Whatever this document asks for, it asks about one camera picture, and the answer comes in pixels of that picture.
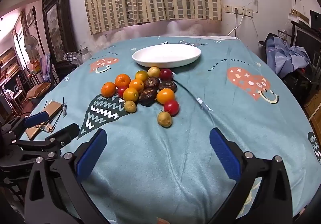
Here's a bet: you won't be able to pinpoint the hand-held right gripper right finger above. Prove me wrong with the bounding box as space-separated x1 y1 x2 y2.
209 127 294 224

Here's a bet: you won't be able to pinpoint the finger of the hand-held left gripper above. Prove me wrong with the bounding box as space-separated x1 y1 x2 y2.
11 123 81 162
0 111 50 139

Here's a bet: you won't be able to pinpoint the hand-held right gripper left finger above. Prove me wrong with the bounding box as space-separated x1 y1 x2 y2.
24 128 111 224

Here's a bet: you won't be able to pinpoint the orange mandarin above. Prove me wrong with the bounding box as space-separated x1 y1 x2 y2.
115 74 131 88
101 82 117 97

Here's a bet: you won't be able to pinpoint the small yellow-orange tomato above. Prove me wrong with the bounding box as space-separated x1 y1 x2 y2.
124 100 137 113

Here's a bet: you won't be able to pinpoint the yellowish longan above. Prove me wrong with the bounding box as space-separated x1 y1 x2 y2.
157 112 173 128
147 67 161 78

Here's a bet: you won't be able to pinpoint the orange cherry tomato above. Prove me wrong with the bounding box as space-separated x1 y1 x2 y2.
129 79 145 93
123 87 139 103
157 89 175 105

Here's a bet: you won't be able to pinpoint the green-orange cherry tomato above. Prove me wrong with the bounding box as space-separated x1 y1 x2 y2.
135 70 149 82

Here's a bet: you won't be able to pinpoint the dark red cherry tomato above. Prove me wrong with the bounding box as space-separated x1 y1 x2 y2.
160 69 173 81

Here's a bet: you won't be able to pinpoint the white oval plate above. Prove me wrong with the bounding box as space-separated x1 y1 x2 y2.
132 44 202 68

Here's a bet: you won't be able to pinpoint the thin-rimmed eyeglasses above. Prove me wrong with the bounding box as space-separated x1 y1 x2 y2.
35 111 63 133

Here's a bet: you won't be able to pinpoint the tan phone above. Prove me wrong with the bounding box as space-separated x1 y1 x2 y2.
25 102 63 139

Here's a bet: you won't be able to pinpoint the brown seat cushion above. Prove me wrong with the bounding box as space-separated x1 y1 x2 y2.
26 82 52 100

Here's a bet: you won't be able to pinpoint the teal printed blanket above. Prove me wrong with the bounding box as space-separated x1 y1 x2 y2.
19 36 321 224

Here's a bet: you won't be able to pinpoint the wooden bookshelf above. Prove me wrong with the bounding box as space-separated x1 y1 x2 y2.
0 47 23 84

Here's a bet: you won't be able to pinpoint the clear plastic bag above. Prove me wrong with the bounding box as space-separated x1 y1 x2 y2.
63 52 81 64

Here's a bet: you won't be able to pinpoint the white standing fan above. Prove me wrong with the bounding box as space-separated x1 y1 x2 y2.
24 35 41 74

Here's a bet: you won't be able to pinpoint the white kettle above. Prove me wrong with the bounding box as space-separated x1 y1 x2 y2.
78 47 92 62

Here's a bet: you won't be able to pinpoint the dark wooden coat stand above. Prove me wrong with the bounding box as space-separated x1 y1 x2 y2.
31 6 46 56

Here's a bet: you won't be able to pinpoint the dark framed picture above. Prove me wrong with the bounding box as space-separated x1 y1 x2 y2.
41 0 77 64

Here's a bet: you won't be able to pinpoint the blue cloth pile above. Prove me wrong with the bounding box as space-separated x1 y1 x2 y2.
266 36 311 79

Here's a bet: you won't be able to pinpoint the black monitor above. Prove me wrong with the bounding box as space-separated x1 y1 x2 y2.
291 20 321 56

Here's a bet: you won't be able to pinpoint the cardboard box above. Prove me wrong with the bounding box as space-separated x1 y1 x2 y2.
288 9 310 25

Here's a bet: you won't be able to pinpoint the black speaker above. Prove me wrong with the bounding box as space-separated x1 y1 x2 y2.
310 10 321 29

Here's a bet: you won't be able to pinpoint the white power cable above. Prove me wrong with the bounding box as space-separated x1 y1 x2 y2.
227 13 245 37

